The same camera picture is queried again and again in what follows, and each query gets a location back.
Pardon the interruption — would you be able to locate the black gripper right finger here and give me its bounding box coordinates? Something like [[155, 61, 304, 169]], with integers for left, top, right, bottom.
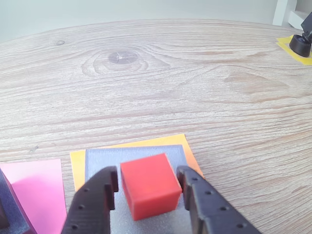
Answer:
[[176, 165, 263, 234]]

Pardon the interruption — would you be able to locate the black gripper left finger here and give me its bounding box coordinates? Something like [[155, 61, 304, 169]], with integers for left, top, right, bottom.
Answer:
[[60, 166, 119, 234]]

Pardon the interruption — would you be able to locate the large grey block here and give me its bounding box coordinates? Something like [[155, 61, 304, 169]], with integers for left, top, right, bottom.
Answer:
[[84, 144, 195, 234]]

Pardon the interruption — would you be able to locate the small red cube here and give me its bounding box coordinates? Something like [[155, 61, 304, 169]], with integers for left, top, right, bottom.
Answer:
[[120, 153, 183, 221]]

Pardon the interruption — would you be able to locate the pink paper sheet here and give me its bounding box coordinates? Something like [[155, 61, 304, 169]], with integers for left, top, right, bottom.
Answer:
[[0, 158, 68, 234]]

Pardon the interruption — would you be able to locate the medium dark block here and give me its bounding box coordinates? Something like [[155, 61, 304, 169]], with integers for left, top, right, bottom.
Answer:
[[0, 168, 32, 234]]

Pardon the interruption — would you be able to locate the orange paper sheet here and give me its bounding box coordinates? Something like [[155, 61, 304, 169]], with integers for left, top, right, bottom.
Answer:
[[70, 133, 204, 193]]

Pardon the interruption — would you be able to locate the yellow tape on table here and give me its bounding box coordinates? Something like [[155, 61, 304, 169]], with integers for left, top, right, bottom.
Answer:
[[276, 35, 312, 66]]

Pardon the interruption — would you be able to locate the white furniture piece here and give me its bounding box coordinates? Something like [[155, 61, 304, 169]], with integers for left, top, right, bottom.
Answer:
[[272, 0, 312, 29]]

